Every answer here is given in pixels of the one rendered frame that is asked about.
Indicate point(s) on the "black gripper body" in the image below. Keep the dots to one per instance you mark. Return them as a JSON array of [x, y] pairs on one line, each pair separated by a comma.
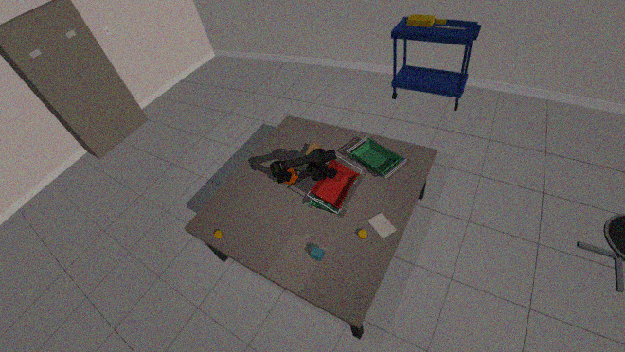
[[330, 173]]

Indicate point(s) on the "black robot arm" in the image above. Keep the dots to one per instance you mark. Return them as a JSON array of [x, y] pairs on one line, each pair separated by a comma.
[[318, 157]]

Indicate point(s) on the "small teal block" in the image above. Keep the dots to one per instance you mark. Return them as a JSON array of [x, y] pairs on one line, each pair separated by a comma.
[[317, 253]]

